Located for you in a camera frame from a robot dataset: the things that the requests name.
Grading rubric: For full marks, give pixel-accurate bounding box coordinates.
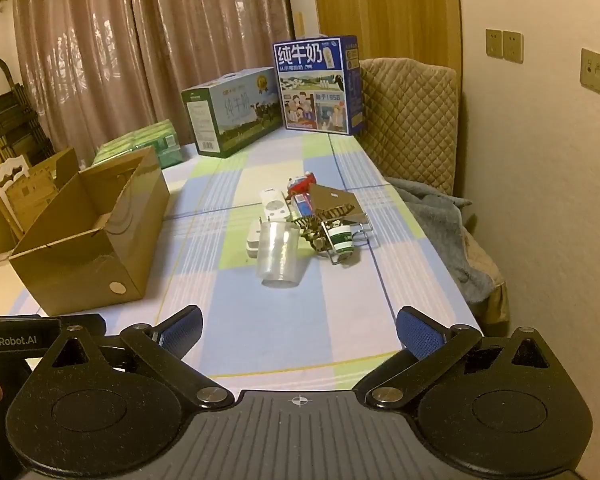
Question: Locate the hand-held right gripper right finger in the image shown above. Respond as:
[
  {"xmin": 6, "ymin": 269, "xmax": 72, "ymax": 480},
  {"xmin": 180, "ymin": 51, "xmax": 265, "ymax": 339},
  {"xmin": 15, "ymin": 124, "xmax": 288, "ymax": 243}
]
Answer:
[{"xmin": 352, "ymin": 306, "xmax": 556, "ymax": 408}]

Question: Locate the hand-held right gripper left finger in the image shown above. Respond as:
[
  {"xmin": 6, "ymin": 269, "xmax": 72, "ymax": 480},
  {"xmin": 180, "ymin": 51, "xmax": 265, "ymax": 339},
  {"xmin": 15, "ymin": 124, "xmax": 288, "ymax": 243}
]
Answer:
[{"xmin": 42, "ymin": 304, "xmax": 236, "ymax": 408}]

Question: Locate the white square power adapter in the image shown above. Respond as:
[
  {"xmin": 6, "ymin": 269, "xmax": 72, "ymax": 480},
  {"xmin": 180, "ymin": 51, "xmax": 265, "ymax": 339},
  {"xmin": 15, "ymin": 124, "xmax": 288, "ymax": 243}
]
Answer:
[{"xmin": 244, "ymin": 217, "xmax": 267, "ymax": 259}]

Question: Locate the white remote control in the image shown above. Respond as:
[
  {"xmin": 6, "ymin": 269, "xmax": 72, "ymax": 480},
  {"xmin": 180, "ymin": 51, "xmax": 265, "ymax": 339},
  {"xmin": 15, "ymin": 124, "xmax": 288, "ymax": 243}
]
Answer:
[{"xmin": 259, "ymin": 187, "xmax": 287, "ymax": 221}]

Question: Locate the red white toy figure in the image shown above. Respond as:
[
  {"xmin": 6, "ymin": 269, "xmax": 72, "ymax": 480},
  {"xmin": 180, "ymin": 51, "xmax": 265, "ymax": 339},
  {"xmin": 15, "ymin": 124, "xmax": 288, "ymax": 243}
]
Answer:
[{"xmin": 286, "ymin": 172, "xmax": 317, "ymax": 198}]

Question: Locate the beige printed bed sheet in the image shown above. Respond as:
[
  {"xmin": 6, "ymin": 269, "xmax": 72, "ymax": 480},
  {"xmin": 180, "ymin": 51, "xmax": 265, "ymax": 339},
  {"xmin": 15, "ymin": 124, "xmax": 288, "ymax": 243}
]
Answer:
[{"xmin": 0, "ymin": 260, "xmax": 46, "ymax": 317}]

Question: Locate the plaid tablecloth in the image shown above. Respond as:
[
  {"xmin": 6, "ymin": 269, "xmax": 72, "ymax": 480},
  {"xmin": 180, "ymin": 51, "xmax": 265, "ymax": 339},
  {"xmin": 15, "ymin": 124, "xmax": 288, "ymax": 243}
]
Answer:
[{"xmin": 0, "ymin": 127, "xmax": 483, "ymax": 391}]

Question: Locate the grey blanket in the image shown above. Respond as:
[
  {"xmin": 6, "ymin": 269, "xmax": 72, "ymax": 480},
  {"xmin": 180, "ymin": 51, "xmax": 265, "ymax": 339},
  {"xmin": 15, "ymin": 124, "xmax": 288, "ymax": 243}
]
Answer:
[{"xmin": 390, "ymin": 176, "xmax": 496, "ymax": 306}]

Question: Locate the clear plastic cup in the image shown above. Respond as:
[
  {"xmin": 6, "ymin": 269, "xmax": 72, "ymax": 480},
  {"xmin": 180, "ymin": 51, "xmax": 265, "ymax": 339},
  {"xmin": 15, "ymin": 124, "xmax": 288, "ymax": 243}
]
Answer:
[{"xmin": 256, "ymin": 220, "xmax": 301, "ymax": 288}]

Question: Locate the small green white jar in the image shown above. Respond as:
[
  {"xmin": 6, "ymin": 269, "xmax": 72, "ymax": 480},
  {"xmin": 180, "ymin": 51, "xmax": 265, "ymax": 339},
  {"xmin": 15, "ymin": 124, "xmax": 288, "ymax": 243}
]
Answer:
[{"xmin": 327, "ymin": 225, "xmax": 355, "ymax": 253}]

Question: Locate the printed cardboard box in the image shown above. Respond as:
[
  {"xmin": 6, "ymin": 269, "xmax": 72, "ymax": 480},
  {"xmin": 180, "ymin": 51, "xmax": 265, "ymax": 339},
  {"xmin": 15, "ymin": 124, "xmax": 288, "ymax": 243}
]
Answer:
[{"xmin": 2, "ymin": 147, "xmax": 81, "ymax": 233}]

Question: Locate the brown wooden model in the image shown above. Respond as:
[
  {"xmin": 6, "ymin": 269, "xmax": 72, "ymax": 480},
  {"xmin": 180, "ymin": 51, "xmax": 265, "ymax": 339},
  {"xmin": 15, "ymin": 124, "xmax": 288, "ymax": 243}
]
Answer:
[{"xmin": 290, "ymin": 184, "xmax": 368, "ymax": 256}]

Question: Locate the small white blue packet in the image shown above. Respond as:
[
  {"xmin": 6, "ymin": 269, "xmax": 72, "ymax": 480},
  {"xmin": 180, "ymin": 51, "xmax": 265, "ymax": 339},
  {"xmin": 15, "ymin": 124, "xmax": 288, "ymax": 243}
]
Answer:
[{"xmin": 292, "ymin": 195, "xmax": 315, "ymax": 221}]

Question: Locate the white carved chair back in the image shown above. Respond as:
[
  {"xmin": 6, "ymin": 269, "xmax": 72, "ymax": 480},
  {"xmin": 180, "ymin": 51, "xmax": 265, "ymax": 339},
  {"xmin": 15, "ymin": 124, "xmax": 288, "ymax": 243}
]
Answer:
[{"xmin": 0, "ymin": 156, "xmax": 31, "ymax": 241}]

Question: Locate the pack of green tissue packets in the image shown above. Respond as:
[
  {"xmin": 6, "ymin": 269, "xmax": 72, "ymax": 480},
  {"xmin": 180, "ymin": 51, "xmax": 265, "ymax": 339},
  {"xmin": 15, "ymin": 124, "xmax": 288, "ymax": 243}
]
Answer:
[{"xmin": 92, "ymin": 119, "xmax": 183, "ymax": 170}]

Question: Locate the beige quilted chair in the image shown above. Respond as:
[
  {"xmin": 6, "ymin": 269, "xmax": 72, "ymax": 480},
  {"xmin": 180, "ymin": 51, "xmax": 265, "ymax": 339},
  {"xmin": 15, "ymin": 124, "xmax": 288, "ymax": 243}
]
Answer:
[{"xmin": 358, "ymin": 57, "xmax": 511, "ymax": 341}]

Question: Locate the green milk carton box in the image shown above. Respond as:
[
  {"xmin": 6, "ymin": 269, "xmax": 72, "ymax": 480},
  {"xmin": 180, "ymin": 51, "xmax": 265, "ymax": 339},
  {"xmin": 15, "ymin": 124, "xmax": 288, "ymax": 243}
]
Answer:
[{"xmin": 181, "ymin": 66, "xmax": 283, "ymax": 159}]

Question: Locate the black folding cart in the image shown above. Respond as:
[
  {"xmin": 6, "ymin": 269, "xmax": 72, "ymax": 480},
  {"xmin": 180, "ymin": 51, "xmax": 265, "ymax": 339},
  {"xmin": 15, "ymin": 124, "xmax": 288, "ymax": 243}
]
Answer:
[{"xmin": 0, "ymin": 57, "xmax": 56, "ymax": 161}]

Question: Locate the blue milk carton box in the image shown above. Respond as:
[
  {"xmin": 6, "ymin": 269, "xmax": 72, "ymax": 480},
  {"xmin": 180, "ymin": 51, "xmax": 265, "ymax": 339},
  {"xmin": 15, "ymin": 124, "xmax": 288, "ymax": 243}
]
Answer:
[{"xmin": 272, "ymin": 35, "xmax": 366, "ymax": 137}]

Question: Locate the pinkish brown curtain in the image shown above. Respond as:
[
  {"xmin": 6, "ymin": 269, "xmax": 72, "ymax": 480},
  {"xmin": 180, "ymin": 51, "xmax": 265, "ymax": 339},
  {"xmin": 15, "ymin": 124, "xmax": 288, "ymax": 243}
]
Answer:
[
  {"xmin": 12, "ymin": 0, "xmax": 148, "ymax": 161},
  {"xmin": 127, "ymin": 0, "xmax": 293, "ymax": 131}
]

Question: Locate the metal wire rack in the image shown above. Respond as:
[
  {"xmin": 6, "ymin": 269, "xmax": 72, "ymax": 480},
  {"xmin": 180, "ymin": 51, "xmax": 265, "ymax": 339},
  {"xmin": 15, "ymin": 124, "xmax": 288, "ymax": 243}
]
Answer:
[{"xmin": 325, "ymin": 212, "xmax": 373, "ymax": 266}]

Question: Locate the beige wall socket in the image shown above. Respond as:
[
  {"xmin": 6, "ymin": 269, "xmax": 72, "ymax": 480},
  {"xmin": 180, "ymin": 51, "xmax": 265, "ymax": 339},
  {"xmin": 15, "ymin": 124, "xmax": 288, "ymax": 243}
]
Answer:
[
  {"xmin": 502, "ymin": 30, "xmax": 525, "ymax": 64},
  {"xmin": 580, "ymin": 48, "xmax": 600, "ymax": 96},
  {"xmin": 485, "ymin": 28, "xmax": 504, "ymax": 59}
]

